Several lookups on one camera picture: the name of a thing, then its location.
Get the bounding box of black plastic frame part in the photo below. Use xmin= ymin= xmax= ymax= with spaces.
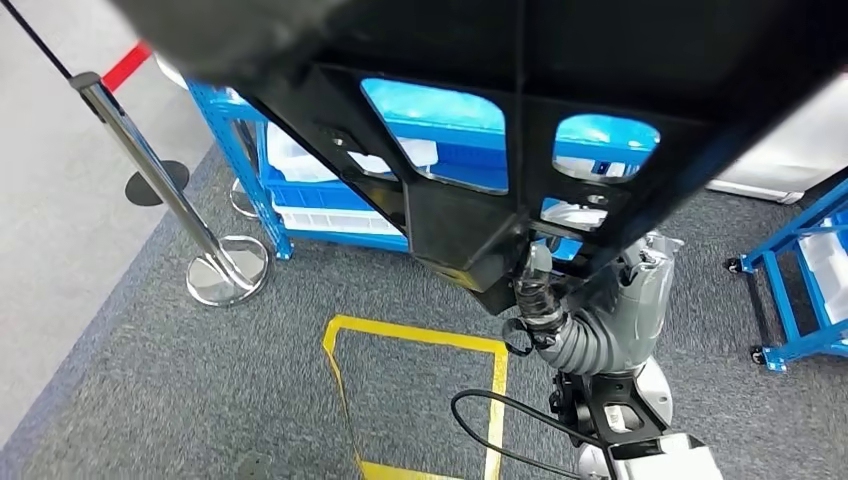
xmin=112 ymin=0 xmax=848 ymax=318

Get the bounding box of blue metal shelf rack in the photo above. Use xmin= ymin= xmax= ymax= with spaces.
xmin=185 ymin=76 xmax=664 ymax=263

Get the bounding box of yellow floor tape outline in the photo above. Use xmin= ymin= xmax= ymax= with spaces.
xmin=322 ymin=314 xmax=510 ymax=480

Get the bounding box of white plastic bin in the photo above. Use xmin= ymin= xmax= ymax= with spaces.
xmin=798 ymin=225 xmax=848 ymax=327
xmin=264 ymin=122 xmax=440 ymax=185
xmin=273 ymin=203 xmax=407 ymax=238

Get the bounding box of blue plastic bin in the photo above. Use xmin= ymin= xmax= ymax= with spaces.
xmin=260 ymin=165 xmax=412 ymax=215

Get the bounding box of black pole with disc base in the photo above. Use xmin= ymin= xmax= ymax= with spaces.
xmin=0 ymin=0 xmax=191 ymax=208

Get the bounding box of red barrier belt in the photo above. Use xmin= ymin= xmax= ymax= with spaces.
xmin=101 ymin=40 xmax=155 ymax=94

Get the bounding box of white car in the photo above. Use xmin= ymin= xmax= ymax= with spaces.
xmin=153 ymin=54 xmax=848 ymax=207

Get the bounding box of blue wheeled cart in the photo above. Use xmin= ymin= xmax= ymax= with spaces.
xmin=723 ymin=168 xmax=848 ymax=374

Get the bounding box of chrome stanchion post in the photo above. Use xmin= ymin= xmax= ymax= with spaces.
xmin=228 ymin=177 xmax=261 ymax=221
xmin=68 ymin=71 xmax=272 ymax=308

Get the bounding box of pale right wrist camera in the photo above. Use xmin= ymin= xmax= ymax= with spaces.
xmin=548 ymin=370 xmax=725 ymax=480

